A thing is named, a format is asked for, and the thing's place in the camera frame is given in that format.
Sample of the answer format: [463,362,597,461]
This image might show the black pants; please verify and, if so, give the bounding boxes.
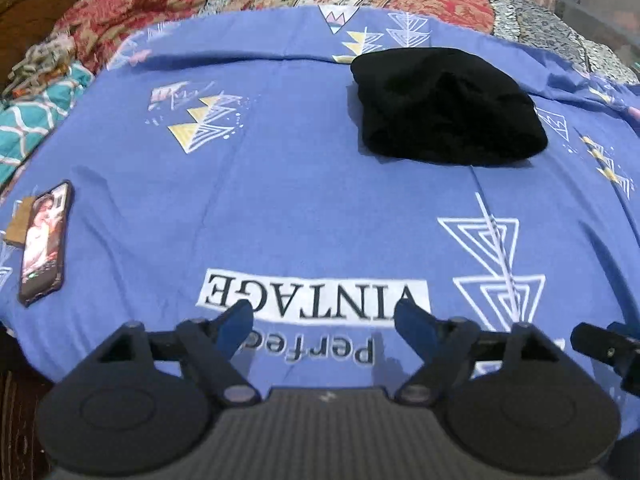
[350,48,548,166]

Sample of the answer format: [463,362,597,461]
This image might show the blue printed bedsheet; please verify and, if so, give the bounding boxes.
[1,6,639,389]

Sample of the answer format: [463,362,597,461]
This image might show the smartphone with lit screen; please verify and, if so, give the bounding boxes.
[17,180,74,307]

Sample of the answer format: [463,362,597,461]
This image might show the tan leather wallet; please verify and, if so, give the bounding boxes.
[3,196,35,248]

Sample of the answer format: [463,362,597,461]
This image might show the teal patterned cloth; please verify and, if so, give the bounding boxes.
[1,62,94,185]

